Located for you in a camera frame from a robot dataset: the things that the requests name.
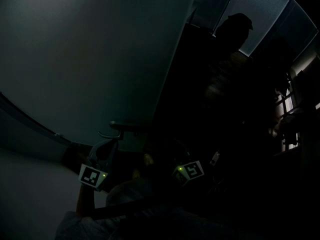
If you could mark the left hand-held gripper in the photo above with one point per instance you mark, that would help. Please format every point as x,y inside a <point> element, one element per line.
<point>92,176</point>

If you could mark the person's shoe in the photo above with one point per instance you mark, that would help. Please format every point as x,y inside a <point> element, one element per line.
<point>136,174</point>
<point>148,159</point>

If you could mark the person's left forearm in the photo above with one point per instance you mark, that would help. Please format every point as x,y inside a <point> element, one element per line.
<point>85,201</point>

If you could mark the small grey dangling device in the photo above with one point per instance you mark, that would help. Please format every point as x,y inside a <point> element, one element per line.
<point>215,158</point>

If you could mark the dark metal bracket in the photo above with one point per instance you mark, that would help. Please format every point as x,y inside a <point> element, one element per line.
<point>57,135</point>

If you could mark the glass partition with blinds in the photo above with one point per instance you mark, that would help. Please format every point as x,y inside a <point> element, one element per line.
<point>212,1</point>
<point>262,11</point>
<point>292,34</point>

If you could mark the person's left shoe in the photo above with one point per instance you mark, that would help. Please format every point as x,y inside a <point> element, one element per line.
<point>136,174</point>

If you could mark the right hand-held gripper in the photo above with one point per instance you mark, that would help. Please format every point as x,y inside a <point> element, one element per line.
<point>190,171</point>

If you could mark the person's grey shirt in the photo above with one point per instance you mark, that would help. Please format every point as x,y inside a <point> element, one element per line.
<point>125,221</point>

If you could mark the bright gridded window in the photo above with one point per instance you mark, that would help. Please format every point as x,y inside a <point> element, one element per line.
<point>287,104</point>

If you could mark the white door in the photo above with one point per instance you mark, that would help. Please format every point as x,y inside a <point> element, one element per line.
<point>87,54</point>

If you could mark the person's right shoe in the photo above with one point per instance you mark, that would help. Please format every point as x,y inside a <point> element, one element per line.
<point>148,159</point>

